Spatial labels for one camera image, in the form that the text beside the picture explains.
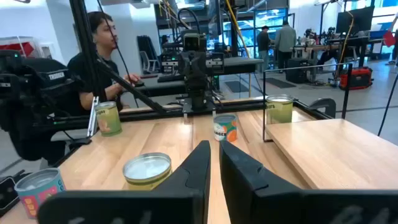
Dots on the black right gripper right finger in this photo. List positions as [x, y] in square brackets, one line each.
[248, 199]

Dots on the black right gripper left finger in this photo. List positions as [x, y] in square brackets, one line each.
[186, 205]

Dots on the green labelled tin can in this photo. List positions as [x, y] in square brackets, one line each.
[146, 169]
[109, 121]
[280, 112]

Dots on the small teal orange tin can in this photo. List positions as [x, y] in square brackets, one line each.
[225, 129]

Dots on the small teal pink tin can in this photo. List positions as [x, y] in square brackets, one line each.
[37, 193]

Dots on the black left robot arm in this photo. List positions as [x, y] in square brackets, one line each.
[196, 93]

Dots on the black electronics rack unit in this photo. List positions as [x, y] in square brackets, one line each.
[169, 62]

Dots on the black backlit keyboard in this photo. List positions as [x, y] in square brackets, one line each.
[169, 78]

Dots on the black low desk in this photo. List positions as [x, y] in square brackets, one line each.
[164, 88]

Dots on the plain black floor mat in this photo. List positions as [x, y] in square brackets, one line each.
[236, 86]
[280, 82]

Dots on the black standing desk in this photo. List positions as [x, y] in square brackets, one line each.
[242, 63]

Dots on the black folded panels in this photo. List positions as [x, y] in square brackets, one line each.
[146, 43]

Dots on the black computer mouse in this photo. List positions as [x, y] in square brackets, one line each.
[140, 84]

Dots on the person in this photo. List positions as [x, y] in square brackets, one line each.
[285, 40]
[263, 43]
[105, 37]

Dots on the black equipment case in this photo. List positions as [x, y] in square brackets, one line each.
[298, 71]

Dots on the black background workbench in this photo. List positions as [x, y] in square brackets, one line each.
[348, 40]

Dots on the red black tool case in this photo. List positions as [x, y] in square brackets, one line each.
[357, 77]

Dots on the thin black slanted pole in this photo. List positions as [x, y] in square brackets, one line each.
[388, 109]

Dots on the red and white sign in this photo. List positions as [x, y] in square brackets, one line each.
[18, 48]

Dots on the red flag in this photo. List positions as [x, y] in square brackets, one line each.
[389, 39]

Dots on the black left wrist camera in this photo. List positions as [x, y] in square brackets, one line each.
[194, 42]

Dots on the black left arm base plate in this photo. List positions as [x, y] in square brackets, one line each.
[189, 110]

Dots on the black aluminium table frame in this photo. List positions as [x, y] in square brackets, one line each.
[82, 31]

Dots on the large black wall monitor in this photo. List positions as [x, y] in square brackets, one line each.
[357, 20]

